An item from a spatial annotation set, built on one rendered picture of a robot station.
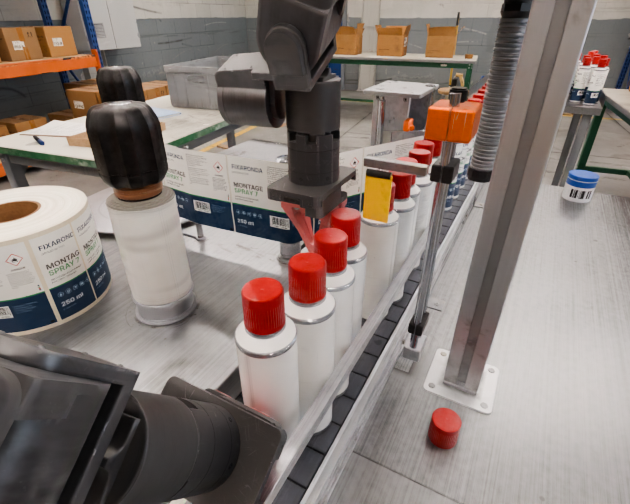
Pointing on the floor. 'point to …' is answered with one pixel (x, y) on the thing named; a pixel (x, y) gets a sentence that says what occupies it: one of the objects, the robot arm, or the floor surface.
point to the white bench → (197, 133)
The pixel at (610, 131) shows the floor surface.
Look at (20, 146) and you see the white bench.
